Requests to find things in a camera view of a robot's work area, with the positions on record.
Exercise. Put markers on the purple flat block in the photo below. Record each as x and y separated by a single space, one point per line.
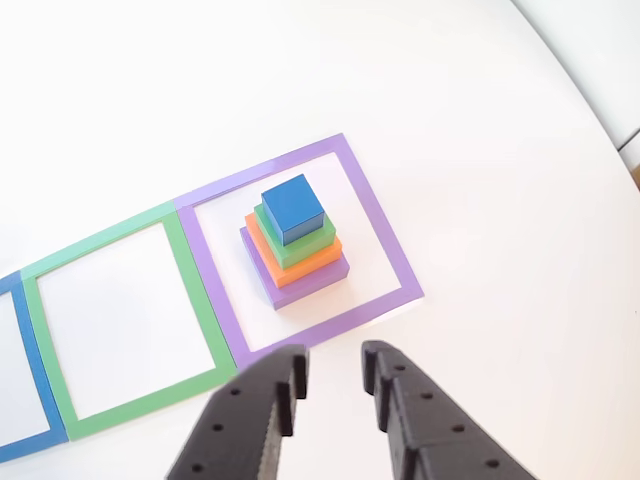
312 290

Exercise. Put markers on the green square frame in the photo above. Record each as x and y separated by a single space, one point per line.
197 295

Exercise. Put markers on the small blue cube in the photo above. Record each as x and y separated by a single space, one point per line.
292 205

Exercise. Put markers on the green block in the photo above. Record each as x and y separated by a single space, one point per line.
300 252

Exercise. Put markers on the blue square frame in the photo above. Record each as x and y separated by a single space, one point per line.
42 370

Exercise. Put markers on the orange block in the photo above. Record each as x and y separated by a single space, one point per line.
310 267

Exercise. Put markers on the purple square frame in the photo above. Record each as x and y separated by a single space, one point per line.
380 225

